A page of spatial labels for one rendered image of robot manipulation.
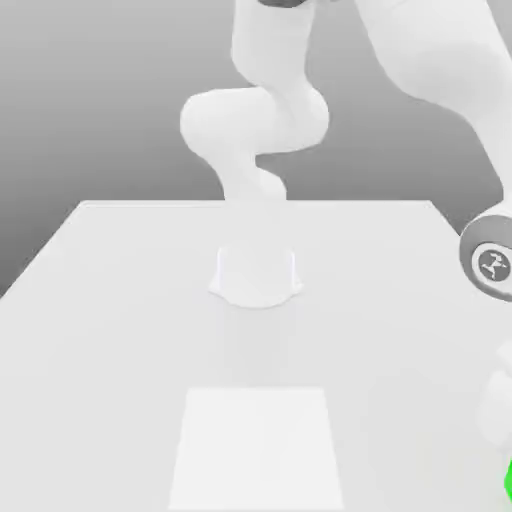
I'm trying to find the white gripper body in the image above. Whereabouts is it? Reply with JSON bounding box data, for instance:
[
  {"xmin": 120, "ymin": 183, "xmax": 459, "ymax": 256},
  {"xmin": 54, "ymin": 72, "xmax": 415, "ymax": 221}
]
[{"xmin": 477, "ymin": 369, "xmax": 512, "ymax": 454}]

